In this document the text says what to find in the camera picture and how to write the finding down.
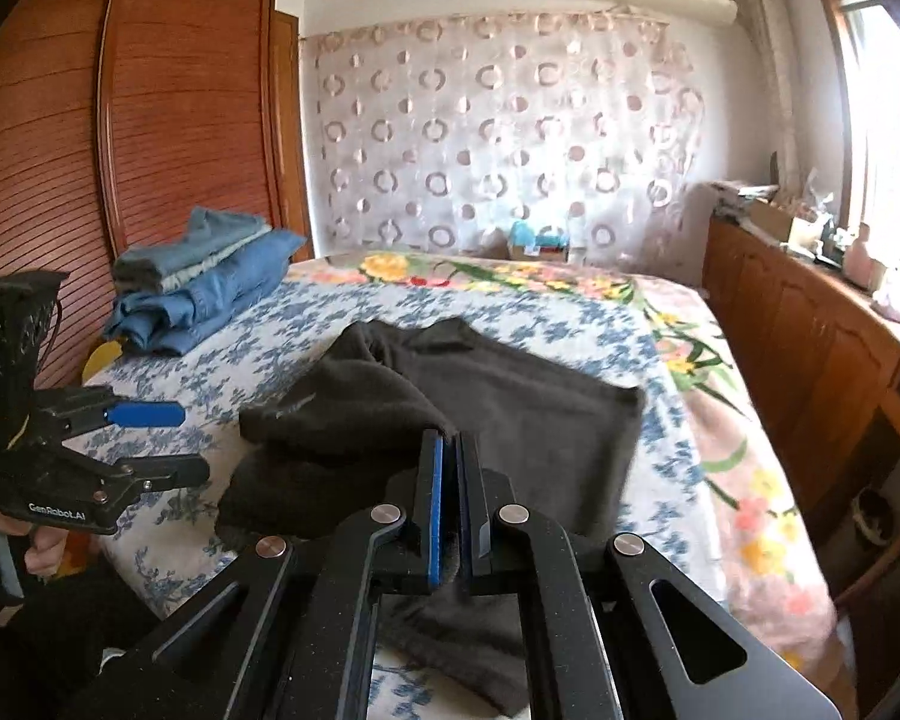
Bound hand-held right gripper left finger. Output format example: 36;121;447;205
60;429;455;720

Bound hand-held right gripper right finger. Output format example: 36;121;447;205
454;431;842;720

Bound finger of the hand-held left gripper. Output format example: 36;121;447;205
94;454;211;520
36;386;187;437

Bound black pants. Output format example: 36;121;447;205
216;317;647;717

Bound person's left forearm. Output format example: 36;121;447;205
0;559;166;720

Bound grey-blue folded pants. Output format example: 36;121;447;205
112;206;271;293

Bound person's left hand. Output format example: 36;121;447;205
0;499;72;590

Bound yellow object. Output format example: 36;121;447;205
82;341;126;385

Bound blue jeans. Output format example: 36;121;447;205
103;229;307;358

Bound olive grey folded cloth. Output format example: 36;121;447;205
161;236;275;282

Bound blue floral bedsheet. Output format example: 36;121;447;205
67;270;728;720

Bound wooden wardrobe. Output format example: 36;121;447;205
0;0;316;391

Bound blue tissue pack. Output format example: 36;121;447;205
508;221;571;263

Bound wooden cabinet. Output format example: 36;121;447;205
701;214;900;616

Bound circle patterned curtain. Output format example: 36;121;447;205
300;7;710;290

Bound slipper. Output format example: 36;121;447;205
850;487;900;548

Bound stack of papers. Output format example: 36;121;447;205
709;180;785;222

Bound cardboard box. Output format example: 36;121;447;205
750;202;796;242

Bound clear plastic bag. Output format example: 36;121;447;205
787;171;835;222

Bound pink bottle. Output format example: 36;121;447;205
844;223;876;287

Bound white figurine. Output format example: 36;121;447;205
872;261;900;325

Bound white pipe cover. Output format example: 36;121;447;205
735;0;803;188

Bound window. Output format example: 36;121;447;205
806;0;900;293

